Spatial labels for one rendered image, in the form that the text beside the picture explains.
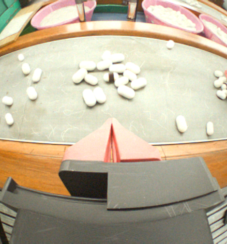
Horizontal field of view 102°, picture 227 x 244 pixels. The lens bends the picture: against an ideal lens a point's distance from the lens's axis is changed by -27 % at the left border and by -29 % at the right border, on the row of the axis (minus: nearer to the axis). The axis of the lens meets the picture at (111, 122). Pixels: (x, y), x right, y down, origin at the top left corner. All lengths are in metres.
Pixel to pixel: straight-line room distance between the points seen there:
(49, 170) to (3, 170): 0.13
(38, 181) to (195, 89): 0.40
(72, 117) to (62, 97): 0.05
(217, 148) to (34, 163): 0.38
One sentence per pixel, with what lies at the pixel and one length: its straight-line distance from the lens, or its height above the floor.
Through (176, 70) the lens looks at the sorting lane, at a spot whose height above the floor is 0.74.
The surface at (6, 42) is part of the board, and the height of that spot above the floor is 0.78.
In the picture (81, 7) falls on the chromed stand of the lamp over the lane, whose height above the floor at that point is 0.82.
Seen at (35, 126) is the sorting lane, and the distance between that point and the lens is 0.29.
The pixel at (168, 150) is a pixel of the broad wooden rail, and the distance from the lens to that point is 0.25.
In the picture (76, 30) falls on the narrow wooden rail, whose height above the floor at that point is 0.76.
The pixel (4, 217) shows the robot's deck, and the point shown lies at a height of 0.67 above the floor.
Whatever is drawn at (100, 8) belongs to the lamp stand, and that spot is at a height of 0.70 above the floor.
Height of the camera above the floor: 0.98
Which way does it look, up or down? 76 degrees down
